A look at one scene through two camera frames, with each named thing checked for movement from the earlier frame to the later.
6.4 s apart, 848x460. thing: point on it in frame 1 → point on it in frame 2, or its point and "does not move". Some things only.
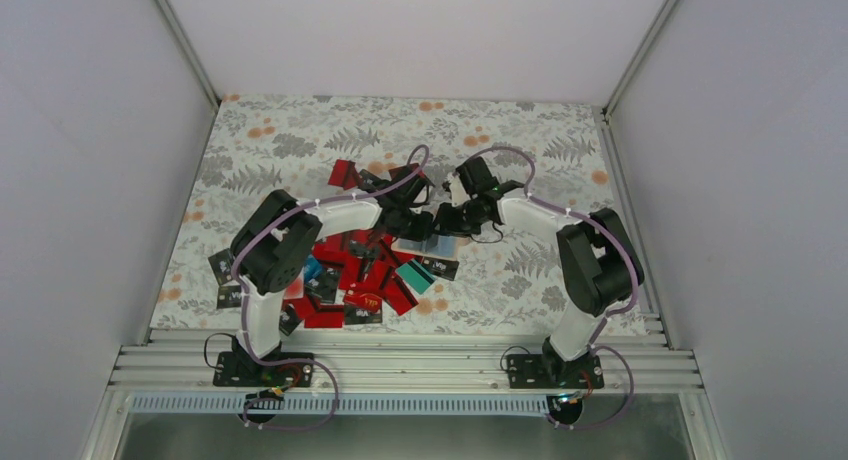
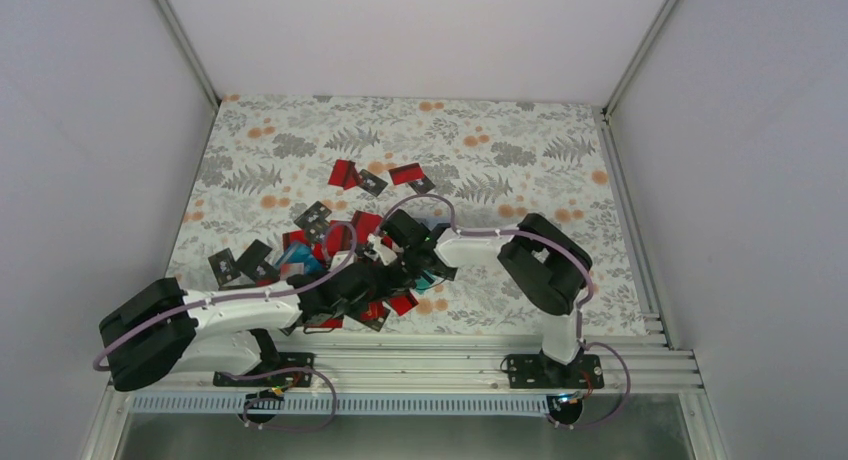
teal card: x=415 y=276 does not move
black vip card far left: x=221 y=264 does not move
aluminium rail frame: x=408 y=361 does not move
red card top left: x=344 y=174 does not move
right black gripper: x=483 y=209 → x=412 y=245
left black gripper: x=421 y=230 → x=361 y=300
